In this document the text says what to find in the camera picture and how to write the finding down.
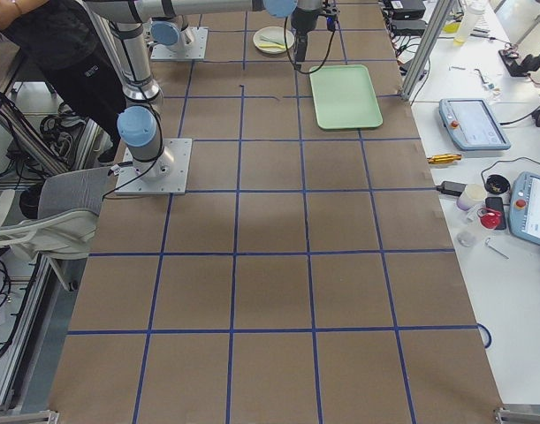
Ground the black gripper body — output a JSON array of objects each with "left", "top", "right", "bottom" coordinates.
[{"left": 291, "top": 0, "right": 336, "bottom": 34}]

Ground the white round plate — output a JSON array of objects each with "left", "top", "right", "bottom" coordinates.
[{"left": 253, "top": 26, "right": 294, "bottom": 55}]

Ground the yellow plastic fork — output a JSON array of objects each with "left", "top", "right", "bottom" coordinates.
[{"left": 258, "top": 42, "right": 286, "bottom": 49}]

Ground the pale green plastic spoon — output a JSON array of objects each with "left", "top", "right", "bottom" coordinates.
[{"left": 260, "top": 35, "right": 283, "bottom": 44}]

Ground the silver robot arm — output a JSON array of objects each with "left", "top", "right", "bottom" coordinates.
[
  {"left": 149, "top": 15, "right": 195, "bottom": 47},
  {"left": 85, "top": 0, "right": 338, "bottom": 104}
]

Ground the mint green tray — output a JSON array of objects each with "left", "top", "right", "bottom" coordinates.
[{"left": 309, "top": 64, "right": 384, "bottom": 130}]

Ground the clear plastic bottle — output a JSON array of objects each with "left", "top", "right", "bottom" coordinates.
[{"left": 453, "top": 0, "right": 488, "bottom": 46}]

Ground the far blue teach pendant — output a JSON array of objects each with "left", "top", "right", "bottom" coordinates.
[{"left": 438, "top": 98, "right": 511, "bottom": 151}]

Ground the blue teach pendant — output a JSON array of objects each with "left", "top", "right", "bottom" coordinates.
[
  {"left": 438, "top": 98, "right": 511, "bottom": 151},
  {"left": 508, "top": 171, "right": 540, "bottom": 246}
]

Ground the gold metal cylinder tool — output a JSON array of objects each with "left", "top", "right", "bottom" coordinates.
[{"left": 427, "top": 154, "right": 462, "bottom": 165}]

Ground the black power adapter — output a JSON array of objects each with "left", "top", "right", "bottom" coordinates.
[{"left": 436, "top": 180, "right": 466, "bottom": 197}]

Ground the person in black clothes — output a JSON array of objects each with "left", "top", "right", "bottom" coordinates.
[{"left": 0, "top": 0, "right": 126, "bottom": 164}]

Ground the white lavender cup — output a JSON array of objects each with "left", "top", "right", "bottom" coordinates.
[{"left": 456, "top": 184, "right": 487, "bottom": 211}]

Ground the black smartphone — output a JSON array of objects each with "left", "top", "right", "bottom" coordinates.
[{"left": 485, "top": 196, "right": 507, "bottom": 231}]

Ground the red round object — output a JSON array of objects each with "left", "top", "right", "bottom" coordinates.
[{"left": 476, "top": 208, "right": 503, "bottom": 230}]

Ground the grey mesh office chair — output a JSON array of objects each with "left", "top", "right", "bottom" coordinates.
[{"left": 0, "top": 167, "right": 109, "bottom": 292}]

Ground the near blue teach pendant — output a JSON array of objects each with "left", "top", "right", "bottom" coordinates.
[{"left": 508, "top": 171, "right": 540, "bottom": 246}]

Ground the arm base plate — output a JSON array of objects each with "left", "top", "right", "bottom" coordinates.
[
  {"left": 115, "top": 138, "right": 193, "bottom": 195},
  {"left": 150, "top": 26, "right": 209, "bottom": 62}
]

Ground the aluminium frame post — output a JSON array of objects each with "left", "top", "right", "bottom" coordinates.
[{"left": 399, "top": 0, "right": 453, "bottom": 101}]

